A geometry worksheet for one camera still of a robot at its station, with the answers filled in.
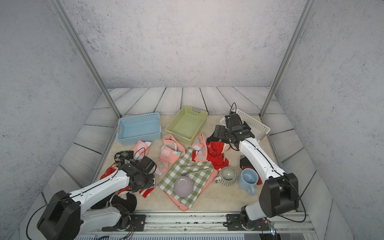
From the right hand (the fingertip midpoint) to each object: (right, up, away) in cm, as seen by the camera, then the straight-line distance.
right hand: (224, 130), depth 85 cm
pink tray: (-22, -39, -7) cm, 45 cm away
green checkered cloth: (-14, -25, +5) cm, 29 cm away
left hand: (-40, -31, -1) cm, 50 cm away
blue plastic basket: (-54, +1, +30) cm, 61 cm away
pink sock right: (-12, -11, +14) cm, 22 cm away
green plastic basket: (-22, +5, +37) cm, 43 cm away
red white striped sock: (-44, -34, -3) cm, 56 cm away
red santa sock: (-64, -22, +5) cm, 68 cm away
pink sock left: (-51, -13, +14) cm, 54 cm away
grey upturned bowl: (-22, -29, -6) cm, 37 cm away
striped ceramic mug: (+2, -27, +4) cm, 28 cm away
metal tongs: (-13, -23, +7) cm, 27 cm away
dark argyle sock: (-61, -17, +9) cm, 64 cm away
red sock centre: (-4, -13, +9) cm, 16 cm away
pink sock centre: (-31, -13, +9) cm, 35 cm away
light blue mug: (+14, -28, +2) cm, 31 cm away
